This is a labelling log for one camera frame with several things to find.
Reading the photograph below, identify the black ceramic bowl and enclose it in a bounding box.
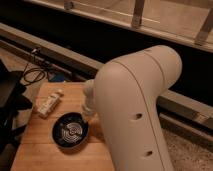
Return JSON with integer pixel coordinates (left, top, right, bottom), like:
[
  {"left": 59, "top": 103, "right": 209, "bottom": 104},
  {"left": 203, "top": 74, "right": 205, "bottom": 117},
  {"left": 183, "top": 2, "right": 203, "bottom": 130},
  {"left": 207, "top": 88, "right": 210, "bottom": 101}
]
[{"left": 52, "top": 112, "right": 89, "bottom": 148}]

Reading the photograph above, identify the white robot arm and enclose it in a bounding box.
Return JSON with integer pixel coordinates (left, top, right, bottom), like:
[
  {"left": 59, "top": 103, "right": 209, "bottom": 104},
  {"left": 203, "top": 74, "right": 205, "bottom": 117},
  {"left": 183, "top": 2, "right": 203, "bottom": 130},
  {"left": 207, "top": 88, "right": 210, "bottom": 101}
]
[{"left": 83, "top": 45, "right": 182, "bottom": 171}]

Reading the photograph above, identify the white plastic bottle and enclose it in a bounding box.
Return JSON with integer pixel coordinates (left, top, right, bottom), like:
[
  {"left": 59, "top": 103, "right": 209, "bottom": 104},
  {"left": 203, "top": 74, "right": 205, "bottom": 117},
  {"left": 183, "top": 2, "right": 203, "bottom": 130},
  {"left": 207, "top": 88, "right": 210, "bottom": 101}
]
[{"left": 37, "top": 89, "right": 63, "bottom": 118}]

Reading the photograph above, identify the black chair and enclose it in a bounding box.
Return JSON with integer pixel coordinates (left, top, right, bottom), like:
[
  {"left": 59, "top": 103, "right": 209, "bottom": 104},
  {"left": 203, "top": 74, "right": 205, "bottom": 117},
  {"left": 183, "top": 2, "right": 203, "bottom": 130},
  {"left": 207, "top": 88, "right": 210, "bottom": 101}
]
[{"left": 0, "top": 59, "right": 32, "bottom": 154}]

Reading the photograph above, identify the grey metal rail beam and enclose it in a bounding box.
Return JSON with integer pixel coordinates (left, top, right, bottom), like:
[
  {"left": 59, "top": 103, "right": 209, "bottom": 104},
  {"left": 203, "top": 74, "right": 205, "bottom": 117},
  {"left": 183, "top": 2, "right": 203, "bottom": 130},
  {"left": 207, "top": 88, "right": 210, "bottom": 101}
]
[{"left": 0, "top": 23, "right": 213, "bottom": 131}]

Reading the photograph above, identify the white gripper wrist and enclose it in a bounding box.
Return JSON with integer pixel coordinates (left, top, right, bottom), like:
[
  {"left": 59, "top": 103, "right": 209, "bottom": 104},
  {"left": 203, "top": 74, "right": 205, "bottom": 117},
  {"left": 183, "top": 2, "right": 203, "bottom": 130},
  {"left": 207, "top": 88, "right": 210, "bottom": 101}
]
[{"left": 82, "top": 79, "right": 95, "bottom": 116}]

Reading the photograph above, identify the black cable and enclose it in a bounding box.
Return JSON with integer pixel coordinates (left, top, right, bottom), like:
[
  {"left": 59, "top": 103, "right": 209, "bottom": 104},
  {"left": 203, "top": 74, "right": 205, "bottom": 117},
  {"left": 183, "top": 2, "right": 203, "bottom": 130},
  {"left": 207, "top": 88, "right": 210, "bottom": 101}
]
[{"left": 21, "top": 62, "right": 54, "bottom": 86}]

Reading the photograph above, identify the blue object on floor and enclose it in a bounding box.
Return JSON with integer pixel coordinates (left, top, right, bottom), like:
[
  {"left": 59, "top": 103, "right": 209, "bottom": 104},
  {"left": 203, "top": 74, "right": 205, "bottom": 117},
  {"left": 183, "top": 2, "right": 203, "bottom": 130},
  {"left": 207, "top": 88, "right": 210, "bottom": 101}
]
[{"left": 48, "top": 73, "right": 65, "bottom": 82}]

